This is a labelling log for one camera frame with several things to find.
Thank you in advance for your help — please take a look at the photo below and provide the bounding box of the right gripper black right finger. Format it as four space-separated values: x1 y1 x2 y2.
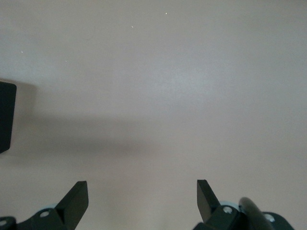
191 179 295 230

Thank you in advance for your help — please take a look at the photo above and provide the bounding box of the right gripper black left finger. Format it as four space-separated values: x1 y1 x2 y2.
0 181 89 230

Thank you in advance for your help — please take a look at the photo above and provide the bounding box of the black plastic box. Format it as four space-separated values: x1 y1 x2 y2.
0 80 17 154

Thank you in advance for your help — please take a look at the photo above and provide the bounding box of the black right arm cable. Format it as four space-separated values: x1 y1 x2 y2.
239 197 274 230

